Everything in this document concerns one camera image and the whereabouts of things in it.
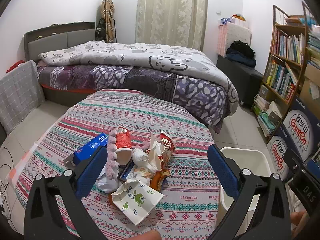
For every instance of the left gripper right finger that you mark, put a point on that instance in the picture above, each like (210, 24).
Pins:
(271, 218)

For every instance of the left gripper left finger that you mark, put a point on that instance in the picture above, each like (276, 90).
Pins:
(43, 219)

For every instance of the blue carton box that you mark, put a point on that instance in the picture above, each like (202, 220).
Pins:
(85, 151)

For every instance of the red paper cup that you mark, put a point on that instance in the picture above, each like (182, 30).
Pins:
(123, 145)

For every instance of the orange food scrap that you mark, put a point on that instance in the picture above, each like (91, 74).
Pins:
(158, 178)

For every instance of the red snack wrapper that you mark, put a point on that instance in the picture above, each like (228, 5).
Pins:
(159, 152)

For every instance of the blue white label card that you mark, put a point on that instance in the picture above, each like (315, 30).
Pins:
(127, 171)

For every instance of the white tissue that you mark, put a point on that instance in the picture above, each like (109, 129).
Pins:
(143, 166)

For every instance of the white trash bin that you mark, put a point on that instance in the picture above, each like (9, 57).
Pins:
(257, 163)

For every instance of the person's hand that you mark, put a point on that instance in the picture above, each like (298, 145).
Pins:
(150, 235)

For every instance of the lower Ganten water box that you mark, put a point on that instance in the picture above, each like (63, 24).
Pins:
(277, 146)

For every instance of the ganten water box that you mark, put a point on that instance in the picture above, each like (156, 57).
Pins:
(277, 146)
(303, 128)

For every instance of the upper Ganten water box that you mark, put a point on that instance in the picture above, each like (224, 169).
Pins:
(303, 128)

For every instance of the crumpled clear plastic wrap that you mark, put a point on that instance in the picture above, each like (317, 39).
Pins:
(108, 179)

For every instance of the patterned round tablecloth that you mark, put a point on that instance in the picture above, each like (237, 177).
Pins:
(189, 207)

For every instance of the brown cardboard box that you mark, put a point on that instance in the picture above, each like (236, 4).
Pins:
(310, 90)

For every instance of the wooden bookshelf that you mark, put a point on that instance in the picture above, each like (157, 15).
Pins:
(284, 73)

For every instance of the black storage bench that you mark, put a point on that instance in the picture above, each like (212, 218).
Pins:
(245, 79)

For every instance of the purple patterned blanket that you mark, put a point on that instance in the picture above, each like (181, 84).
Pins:
(68, 85)

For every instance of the grey foam mat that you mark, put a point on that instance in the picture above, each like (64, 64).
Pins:
(20, 94)

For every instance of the dark clothes pile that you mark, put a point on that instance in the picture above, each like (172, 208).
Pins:
(242, 53)

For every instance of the white pink radiator cover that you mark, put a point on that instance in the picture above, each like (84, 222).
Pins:
(230, 32)

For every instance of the grey bed headboard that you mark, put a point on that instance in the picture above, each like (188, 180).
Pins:
(57, 37)

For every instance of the cream lace curtain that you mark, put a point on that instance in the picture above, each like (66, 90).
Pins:
(172, 22)

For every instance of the plaid beige coat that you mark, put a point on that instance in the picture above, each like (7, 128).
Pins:
(107, 13)

